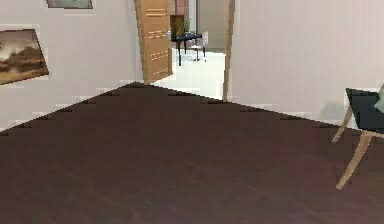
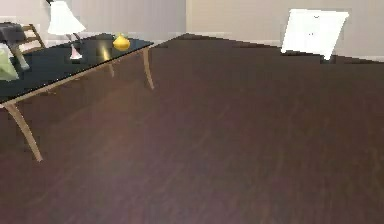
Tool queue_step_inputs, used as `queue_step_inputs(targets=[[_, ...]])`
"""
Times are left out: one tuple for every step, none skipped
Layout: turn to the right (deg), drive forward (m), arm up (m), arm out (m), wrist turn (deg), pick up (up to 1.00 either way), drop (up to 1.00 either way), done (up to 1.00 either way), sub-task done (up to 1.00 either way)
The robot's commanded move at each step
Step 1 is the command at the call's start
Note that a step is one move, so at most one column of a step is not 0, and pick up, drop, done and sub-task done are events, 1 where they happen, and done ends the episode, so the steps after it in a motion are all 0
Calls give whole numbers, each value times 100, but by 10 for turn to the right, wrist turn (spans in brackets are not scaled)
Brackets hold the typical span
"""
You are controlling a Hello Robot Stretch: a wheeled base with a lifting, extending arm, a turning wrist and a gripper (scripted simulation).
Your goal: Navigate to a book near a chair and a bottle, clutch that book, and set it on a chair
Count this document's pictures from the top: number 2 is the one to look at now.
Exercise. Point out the wooden chair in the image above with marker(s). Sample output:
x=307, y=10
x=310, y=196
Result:
x=32, y=38

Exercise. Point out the yellow round vase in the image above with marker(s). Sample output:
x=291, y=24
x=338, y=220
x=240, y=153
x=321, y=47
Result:
x=121, y=43

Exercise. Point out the white cabinet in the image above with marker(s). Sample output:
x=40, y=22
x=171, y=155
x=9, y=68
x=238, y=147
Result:
x=313, y=31

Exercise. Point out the black table with wooden legs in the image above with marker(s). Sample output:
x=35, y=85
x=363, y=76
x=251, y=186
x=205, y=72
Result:
x=53, y=68

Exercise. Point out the white table lamp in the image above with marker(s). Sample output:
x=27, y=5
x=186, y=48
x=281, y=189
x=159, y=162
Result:
x=63, y=20

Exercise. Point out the dark grey cloth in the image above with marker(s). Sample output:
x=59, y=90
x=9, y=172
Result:
x=11, y=33

